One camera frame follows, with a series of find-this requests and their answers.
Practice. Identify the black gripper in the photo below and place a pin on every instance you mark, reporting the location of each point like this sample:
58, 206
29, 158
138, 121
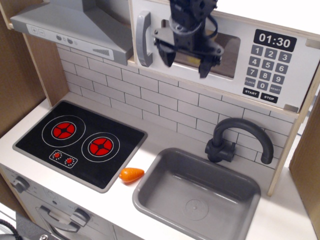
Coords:
176, 38

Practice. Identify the white toy microwave door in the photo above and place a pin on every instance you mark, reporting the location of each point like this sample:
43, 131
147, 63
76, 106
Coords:
271, 61

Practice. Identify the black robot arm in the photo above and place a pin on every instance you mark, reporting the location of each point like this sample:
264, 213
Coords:
191, 12

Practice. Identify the grey range hood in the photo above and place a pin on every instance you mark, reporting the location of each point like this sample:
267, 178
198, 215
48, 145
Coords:
79, 24

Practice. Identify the black toy stove top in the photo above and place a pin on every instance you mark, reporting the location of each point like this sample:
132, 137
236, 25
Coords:
83, 145

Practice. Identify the orange toy carrot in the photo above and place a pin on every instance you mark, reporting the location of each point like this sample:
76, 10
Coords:
129, 174

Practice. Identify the grey toy sink basin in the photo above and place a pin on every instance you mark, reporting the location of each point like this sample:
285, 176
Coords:
197, 197

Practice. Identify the brown cardboard panel right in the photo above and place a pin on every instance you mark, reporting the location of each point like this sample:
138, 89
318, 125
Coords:
305, 167

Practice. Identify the grey oven knob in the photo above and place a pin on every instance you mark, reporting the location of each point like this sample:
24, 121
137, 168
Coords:
20, 184

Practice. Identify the grey microwave door handle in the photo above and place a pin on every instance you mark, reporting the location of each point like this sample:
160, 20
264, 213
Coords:
142, 24

